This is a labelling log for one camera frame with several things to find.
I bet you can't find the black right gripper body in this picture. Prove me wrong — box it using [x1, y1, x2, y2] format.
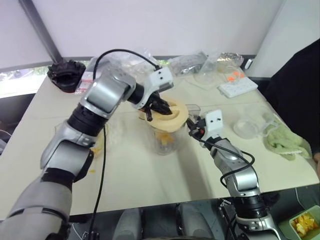
[191, 119, 208, 141]

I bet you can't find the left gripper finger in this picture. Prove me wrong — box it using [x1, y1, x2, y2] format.
[144, 107, 154, 123]
[158, 98, 173, 115]

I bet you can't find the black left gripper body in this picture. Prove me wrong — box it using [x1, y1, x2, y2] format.
[144, 91, 163, 113]

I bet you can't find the beige blender lid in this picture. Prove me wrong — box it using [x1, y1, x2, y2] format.
[138, 96, 189, 133]

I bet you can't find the clear blender jar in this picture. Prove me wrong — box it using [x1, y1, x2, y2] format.
[152, 103, 202, 156]

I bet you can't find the round clear plastic lid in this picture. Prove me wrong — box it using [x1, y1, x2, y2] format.
[233, 117, 259, 139]

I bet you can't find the clear bag with orange items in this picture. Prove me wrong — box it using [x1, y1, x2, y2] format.
[194, 66, 247, 91]

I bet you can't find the plastic bag with dark contents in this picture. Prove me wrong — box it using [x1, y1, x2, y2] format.
[168, 51, 210, 76]

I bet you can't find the large clear plastic bag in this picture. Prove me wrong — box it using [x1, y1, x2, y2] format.
[88, 48, 161, 83]

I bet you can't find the white power strip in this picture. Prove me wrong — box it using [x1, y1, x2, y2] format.
[216, 76, 259, 98]

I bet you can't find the clear crinkled plastic bag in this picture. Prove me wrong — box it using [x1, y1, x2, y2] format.
[202, 51, 245, 76]

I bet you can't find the plastic bag with red print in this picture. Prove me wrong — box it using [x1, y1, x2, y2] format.
[79, 71, 95, 92]

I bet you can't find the pale green towel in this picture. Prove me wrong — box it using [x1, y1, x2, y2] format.
[262, 112, 313, 161]

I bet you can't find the black glove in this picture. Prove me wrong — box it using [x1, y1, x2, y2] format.
[46, 59, 87, 94]

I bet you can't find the person in black clothes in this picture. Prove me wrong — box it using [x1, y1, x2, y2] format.
[264, 38, 320, 161]

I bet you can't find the pale green plastic container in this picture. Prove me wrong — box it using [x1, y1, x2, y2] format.
[277, 211, 320, 240]

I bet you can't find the dark low furniture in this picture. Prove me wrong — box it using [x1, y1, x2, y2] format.
[0, 94, 36, 156]

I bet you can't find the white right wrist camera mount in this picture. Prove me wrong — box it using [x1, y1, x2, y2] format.
[202, 109, 224, 139]

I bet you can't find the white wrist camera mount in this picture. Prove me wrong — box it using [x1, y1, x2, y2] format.
[131, 66, 175, 111]
[202, 109, 224, 139]

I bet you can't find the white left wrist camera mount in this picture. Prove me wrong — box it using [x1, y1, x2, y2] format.
[131, 66, 175, 111]

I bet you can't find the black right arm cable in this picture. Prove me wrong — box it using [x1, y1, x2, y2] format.
[192, 136, 256, 187]

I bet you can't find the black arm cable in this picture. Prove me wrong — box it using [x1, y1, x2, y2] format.
[88, 48, 161, 240]
[192, 136, 256, 187]

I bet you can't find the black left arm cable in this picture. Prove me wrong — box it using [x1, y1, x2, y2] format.
[88, 48, 161, 240]

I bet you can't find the grey window frame post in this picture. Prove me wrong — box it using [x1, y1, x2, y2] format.
[18, 0, 63, 63]

